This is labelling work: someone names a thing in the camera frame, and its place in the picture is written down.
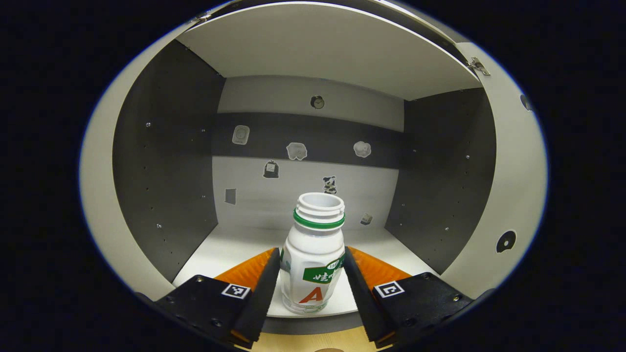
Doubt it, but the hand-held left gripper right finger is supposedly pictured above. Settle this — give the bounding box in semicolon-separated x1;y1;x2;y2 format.
344;245;475;350

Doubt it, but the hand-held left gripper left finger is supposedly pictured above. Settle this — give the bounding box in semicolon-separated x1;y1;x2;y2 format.
147;247;281;350

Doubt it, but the white bottle with green label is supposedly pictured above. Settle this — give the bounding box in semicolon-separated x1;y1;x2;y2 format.
280;192;347;314

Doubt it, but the white and grey cabinet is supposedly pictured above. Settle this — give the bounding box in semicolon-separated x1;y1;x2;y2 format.
112;0;497;336

